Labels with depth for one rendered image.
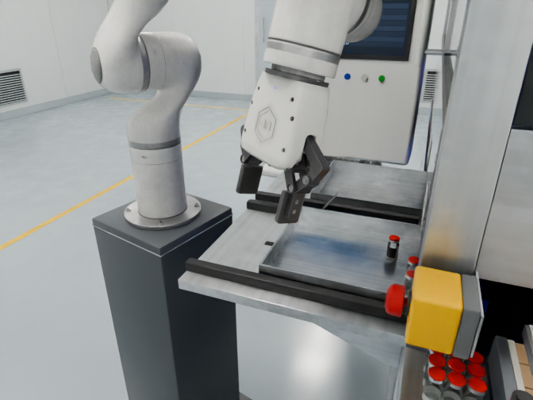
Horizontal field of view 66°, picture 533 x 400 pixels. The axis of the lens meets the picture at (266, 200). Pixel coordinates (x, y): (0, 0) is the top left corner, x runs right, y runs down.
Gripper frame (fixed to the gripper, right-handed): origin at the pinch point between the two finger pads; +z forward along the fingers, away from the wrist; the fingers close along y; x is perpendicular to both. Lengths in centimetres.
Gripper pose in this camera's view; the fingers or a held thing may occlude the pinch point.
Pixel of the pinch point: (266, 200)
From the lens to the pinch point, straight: 51.6
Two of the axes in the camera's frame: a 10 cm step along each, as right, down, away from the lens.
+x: 8.1, 0.0, 5.9
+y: 5.5, 3.8, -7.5
